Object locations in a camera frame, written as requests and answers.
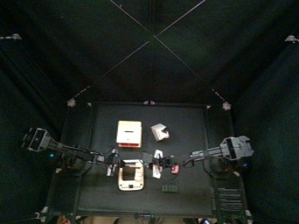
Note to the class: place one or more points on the white toy knife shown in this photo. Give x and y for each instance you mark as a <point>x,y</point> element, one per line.
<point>158,173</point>

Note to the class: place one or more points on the cream toy cutting board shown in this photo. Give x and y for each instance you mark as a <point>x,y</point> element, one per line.
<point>131,182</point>

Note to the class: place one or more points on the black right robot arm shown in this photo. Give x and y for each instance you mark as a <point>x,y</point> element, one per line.
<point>230,148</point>

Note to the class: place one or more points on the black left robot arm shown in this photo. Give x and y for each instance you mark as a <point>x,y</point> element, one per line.
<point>57,146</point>

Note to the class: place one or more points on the dark green sushi roll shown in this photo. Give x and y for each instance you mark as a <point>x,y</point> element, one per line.
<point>170,188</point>

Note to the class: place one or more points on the small pink toy piece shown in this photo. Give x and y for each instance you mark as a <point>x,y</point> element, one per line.
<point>175,169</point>

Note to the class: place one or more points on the small white grey toy block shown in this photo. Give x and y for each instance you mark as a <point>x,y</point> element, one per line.
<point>159,131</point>

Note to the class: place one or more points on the cream box with red edge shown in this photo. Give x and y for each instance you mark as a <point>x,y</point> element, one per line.
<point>128,132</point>

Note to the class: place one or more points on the small silver pink frame clamp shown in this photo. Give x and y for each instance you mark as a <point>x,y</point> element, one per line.
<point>148,102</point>

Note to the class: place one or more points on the silver frame corner clamp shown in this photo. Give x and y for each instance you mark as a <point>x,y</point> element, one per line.
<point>71,102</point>
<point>226,106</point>
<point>291,38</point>
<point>13,37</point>

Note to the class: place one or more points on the white table corner bracket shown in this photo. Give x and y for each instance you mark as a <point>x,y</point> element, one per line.
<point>40,214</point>
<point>247,214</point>

